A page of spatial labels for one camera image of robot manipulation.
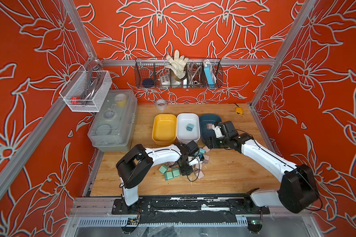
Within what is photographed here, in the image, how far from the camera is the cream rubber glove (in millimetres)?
890

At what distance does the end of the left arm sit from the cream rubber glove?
43cm

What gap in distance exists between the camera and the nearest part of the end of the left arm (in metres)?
0.66
